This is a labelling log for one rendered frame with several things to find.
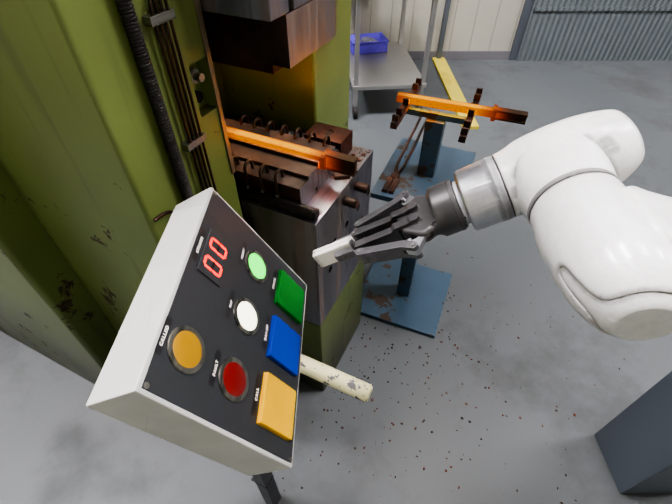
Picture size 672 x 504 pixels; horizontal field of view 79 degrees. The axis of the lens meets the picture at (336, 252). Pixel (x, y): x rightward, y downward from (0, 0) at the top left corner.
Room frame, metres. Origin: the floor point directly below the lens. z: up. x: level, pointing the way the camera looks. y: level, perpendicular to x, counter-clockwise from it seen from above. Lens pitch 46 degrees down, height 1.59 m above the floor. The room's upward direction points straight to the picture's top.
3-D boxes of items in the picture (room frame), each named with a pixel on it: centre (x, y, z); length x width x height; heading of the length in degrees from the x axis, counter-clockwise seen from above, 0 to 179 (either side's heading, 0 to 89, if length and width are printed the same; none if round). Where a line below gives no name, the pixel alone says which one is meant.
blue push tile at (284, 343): (0.35, 0.09, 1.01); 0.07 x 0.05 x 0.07; 179
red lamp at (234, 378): (0.25, 0.13, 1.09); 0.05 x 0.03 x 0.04; 154
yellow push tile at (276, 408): (0.25, 0.09, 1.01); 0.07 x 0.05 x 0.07; 179
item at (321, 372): (0.54, 0.11, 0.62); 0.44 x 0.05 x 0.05; 64
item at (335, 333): (1.04, 0.22, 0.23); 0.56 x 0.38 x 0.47; 64
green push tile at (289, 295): (0.45, 0.09, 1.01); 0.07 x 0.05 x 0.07; 179
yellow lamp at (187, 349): (0.25, 0.18, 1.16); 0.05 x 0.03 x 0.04; 154
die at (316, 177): (0.99, 0.23, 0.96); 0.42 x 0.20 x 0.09; 64
